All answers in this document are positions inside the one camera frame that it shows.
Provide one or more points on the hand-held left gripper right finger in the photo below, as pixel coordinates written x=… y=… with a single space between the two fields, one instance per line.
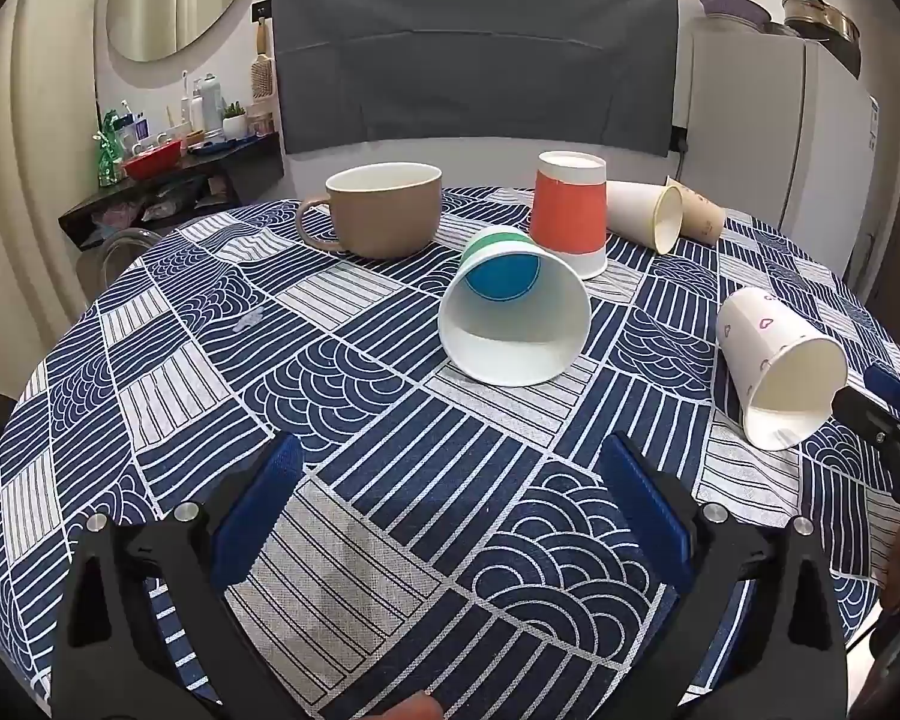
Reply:
x=645 y=510

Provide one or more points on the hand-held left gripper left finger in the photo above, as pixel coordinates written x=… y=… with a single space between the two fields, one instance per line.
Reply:
x=261 y=510

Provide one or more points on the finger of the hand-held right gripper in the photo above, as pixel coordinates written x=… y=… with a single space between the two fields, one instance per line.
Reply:
x=866 y=416
x=896 y=388

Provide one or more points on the white heart print paper cup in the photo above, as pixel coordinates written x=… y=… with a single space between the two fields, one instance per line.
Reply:
x=776 y=349

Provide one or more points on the white green blue paper cup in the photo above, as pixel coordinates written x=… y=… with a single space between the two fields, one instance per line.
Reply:
x=514 y=330

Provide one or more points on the light brown paper cup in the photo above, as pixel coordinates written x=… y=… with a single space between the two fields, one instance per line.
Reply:
x=703 y=219

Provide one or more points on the white yellow rim paper cup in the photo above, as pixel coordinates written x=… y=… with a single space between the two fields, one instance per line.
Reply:
x=634 y=210

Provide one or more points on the orange white paper cup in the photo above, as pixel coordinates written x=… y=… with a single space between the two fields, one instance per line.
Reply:
x=570 y=214

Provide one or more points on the person's left hand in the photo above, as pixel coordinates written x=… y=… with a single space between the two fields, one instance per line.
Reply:
x=416 y=709

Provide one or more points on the blue white patterned tablecloth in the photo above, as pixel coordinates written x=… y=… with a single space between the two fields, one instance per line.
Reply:
x=390 y=420

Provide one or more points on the white refrigerator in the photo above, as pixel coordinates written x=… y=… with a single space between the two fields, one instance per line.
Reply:
x=765 y=135

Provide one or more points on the transparent chair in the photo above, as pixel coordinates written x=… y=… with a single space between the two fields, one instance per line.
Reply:
x=120 y=251

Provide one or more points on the brown ceramic mug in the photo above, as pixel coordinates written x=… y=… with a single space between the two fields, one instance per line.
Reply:
x=379 y=217

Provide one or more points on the blue dish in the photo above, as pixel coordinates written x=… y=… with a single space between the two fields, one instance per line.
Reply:
x=221 y=145

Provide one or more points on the red bowl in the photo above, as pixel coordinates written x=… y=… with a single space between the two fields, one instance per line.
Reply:
x=152 y=160

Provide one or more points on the steel pot with lid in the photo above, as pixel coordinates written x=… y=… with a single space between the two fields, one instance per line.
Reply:
x=817 y=15

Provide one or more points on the green bottle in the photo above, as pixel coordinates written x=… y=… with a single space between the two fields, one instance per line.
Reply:
x=106 y=157

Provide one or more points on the small potted plant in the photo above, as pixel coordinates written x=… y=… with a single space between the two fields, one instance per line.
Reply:
x=234 y=122

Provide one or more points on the white pump bottle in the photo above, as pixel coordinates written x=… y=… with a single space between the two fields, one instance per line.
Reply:
x=211 y=101

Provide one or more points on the purple pan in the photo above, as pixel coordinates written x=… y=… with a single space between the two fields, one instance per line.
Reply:
x=731 y=6

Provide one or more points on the wooden hairbrush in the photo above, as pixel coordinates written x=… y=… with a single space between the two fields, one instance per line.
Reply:
x=262 y=71

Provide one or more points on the grey cloth covered screen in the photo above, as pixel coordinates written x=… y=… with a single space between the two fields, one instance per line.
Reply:
x=472 y=52

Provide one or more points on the dark wall shelf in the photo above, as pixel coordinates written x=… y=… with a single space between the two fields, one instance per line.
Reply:
x=217 y=169

